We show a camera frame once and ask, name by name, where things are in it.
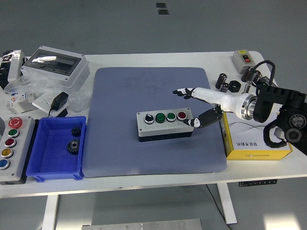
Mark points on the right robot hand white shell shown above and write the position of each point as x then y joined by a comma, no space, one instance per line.
216,97

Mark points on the grey four-button control box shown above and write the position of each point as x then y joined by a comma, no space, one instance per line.
165,129

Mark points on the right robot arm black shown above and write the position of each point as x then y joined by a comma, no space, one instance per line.
275,98

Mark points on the grey five-button control box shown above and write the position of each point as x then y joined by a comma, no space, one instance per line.
22,153

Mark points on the black cylindrical capacitor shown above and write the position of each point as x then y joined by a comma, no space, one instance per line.
224,87
246,74
221,81
256,76

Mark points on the black hex nut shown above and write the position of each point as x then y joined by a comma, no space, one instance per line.
234,86

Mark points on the black module with green terminal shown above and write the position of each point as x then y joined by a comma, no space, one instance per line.
266,81

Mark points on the yellow and white cardboard box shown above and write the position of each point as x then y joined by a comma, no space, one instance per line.
251,153

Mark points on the black table control panel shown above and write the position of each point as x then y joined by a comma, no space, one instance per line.
257,183

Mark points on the dark floor plate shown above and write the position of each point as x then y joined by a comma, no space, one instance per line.
163,12
161,5

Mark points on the white table leg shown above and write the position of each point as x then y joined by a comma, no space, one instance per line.
227,203
49,213

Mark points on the blue-grey table mat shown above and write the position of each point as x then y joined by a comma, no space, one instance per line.
120,153

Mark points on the small black bevel gear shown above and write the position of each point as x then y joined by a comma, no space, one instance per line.
76,131

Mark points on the grey metal plate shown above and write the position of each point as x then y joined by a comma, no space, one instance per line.
144,225

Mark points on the large black bevel gear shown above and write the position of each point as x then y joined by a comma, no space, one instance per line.
73,146

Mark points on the black power adapter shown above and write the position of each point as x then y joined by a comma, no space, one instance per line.
59,100

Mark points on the clear plastic bag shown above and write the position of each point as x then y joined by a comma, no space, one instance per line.
40,85

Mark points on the blue plastic bin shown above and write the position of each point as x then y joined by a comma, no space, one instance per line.
48,155

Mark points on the white circuit breaker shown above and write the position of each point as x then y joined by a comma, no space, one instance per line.
18,101

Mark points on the white rectangular box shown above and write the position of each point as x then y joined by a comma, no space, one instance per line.
15,69

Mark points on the black foil package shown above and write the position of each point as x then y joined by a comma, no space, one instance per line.
3,72

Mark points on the grey red-green switch box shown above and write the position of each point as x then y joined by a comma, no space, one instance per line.
239,62

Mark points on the grey enclosure with clear lid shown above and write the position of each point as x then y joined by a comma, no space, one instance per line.
73,76

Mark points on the white wall socket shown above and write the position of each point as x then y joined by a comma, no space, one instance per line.
42,101

